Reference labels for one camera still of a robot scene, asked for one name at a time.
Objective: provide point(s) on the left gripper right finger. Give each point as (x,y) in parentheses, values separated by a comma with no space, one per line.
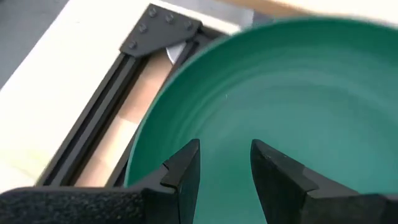
(311,205)

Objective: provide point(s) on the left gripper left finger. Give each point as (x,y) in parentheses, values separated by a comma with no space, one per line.
(93,205)

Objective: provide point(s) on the dark green labelled plate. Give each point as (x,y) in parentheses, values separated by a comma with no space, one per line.
(295,93)

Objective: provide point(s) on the black aluminium rig frame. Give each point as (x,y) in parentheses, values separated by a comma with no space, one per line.
(155,31)

